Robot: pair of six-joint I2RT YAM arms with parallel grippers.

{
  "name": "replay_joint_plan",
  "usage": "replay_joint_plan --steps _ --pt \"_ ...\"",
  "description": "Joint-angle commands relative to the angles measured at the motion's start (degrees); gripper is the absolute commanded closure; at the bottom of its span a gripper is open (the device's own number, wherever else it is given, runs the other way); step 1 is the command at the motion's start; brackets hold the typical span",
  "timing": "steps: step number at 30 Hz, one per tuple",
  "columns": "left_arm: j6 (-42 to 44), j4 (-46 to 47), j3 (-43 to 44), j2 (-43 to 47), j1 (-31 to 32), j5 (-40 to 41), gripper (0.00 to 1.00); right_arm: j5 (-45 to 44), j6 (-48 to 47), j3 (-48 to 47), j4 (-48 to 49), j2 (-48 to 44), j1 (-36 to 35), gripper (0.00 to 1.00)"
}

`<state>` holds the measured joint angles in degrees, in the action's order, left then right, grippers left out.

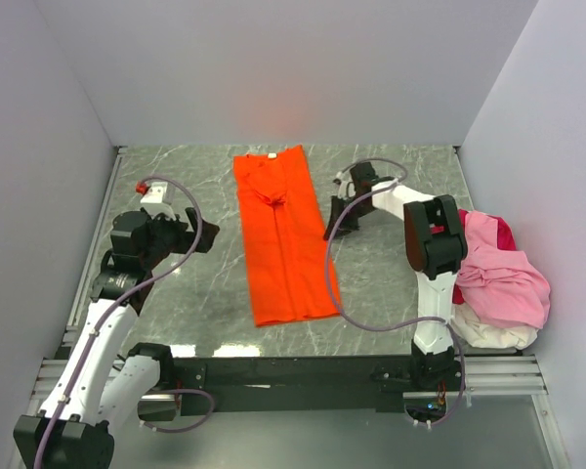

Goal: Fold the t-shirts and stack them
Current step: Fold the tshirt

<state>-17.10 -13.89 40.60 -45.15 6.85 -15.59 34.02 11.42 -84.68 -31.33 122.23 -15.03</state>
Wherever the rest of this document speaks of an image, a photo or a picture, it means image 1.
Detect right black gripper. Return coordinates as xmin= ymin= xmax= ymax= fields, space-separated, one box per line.
xmin=325 ymin=195 xmax=373 ymax=241

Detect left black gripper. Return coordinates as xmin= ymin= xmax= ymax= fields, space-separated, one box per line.
xmin=141 ymin=207 xmax=219 ymax=269

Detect orange t shirt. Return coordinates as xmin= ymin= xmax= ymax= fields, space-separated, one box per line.
xmin=233 ymin=146 xmax=341 ymax=327

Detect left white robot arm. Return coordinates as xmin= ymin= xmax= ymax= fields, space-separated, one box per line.
xmin=14 ymin=207 xmax=220 ymax=468

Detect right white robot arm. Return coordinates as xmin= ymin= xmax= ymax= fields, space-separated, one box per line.
xmin=323 ymin=158 xmax=468 ymax=390

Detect magenta t shirt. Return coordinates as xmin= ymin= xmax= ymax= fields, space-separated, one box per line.
xmin=452 ymin=215 xmax=517 ymax=305

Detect pink t shirt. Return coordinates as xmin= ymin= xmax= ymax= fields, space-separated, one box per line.
xmin=456 ymin=209 xmax=551 ymax=329

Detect white t shirt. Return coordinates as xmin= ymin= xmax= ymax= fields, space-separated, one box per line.
xmin=451 ymin=304 xmax=538 ymax=350

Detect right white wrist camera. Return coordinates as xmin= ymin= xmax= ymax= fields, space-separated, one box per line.
xmin=333 ymin=170 xmax=356 ymax=200

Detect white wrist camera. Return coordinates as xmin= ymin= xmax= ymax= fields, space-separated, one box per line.
xmin=333 ymin=170 xmax=356 ymax=200
xmin=136 ymin=181 xmax=176 ymax=220

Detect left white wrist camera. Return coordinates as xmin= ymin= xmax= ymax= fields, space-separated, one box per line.
xmin=136 ymin=181 xmax=176 ymax=220

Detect black base frame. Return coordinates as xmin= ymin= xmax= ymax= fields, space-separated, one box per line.
xmin=152 ymin=355 xmax=462 ymax=413

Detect aluminium rail frame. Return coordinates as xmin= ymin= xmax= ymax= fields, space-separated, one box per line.
xmin=31 ymin=145 xmax=569 ymax=468

